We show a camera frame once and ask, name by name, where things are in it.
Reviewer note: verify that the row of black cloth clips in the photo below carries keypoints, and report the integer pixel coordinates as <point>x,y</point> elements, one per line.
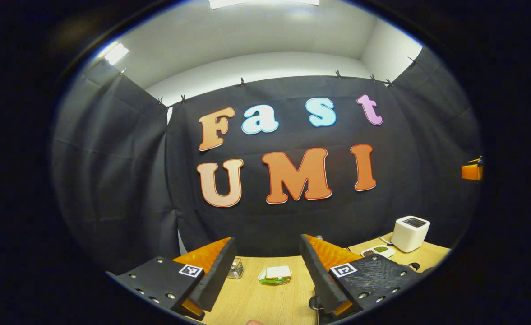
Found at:
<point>242,81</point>

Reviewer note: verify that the white divided dish with beans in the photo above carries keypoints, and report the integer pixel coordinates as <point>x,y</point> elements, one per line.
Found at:
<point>378,251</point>

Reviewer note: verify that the white toaster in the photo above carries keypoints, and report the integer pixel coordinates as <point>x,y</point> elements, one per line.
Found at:
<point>409,234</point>

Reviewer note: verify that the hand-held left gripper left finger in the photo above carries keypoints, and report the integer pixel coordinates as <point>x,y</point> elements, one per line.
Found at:
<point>215,275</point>

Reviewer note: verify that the black backdrop cloth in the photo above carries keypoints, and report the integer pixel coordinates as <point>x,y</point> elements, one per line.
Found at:
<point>125,180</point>

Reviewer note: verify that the small ceiling light panel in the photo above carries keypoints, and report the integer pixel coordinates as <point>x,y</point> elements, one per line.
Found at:
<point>115,54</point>

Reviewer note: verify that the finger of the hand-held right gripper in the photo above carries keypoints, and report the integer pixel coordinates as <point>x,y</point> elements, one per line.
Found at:
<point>471,171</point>

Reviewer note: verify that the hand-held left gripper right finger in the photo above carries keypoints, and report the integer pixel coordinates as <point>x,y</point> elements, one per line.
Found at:
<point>321,280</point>

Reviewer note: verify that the sandwich on plate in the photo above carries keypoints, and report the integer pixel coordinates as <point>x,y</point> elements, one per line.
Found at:
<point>276,272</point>

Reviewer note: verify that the large ceiling light panel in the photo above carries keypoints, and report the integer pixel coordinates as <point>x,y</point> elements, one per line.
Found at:
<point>260,2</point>

